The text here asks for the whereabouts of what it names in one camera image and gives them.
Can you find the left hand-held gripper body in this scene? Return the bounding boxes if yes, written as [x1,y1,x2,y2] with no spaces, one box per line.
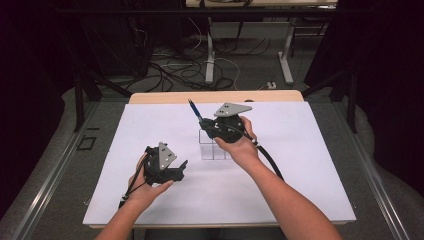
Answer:
[143,141,179,186]

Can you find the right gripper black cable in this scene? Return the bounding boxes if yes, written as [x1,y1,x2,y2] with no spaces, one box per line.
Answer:
[222,123,285,182]

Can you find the tangle of black floor cables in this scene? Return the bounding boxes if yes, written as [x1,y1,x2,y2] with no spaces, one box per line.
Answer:
[143,34,241,94]

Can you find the person's right hand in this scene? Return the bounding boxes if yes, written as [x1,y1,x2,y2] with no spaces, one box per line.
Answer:
[213,115,262,172]

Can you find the white board sheet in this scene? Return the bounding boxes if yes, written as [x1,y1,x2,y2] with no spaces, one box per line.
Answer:
[82,101,357,226]

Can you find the person's dark trousers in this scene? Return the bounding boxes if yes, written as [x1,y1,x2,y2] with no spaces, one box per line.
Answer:
[133,227,289,240]

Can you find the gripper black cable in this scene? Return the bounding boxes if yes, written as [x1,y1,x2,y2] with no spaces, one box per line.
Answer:
[118,155,149,210]
[222,123,285,182]

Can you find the black metal stand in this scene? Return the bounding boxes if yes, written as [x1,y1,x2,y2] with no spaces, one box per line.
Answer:
[301,66,360,134]
[73,68,134,133]

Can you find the blue retractable pen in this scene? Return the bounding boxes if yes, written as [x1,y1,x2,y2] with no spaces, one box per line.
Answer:
[187,98,205,124]

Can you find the black crossbar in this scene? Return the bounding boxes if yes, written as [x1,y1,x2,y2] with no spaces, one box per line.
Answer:
[53,7,371,16]

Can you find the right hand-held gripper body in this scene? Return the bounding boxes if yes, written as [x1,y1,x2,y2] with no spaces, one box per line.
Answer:
[209,102,253,144]

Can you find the person's left hand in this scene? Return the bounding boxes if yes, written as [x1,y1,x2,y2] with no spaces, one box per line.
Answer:
[127,153,175,205]

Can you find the white floor cable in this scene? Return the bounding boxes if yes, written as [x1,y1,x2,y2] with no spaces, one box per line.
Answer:
[186,16,242,92]

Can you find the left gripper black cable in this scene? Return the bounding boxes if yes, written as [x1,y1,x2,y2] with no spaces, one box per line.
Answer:
[118,155,149,210]

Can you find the white-legged desk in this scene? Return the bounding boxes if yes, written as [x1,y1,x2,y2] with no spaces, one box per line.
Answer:
[184,0,339,86]

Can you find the clear acrylic pen holder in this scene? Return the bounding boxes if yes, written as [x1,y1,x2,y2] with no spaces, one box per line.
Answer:
[198,128,234,161]

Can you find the aluminium frame rail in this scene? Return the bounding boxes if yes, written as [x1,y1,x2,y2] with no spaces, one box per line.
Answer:
[331,101,406,240]
[11,99,103,240]

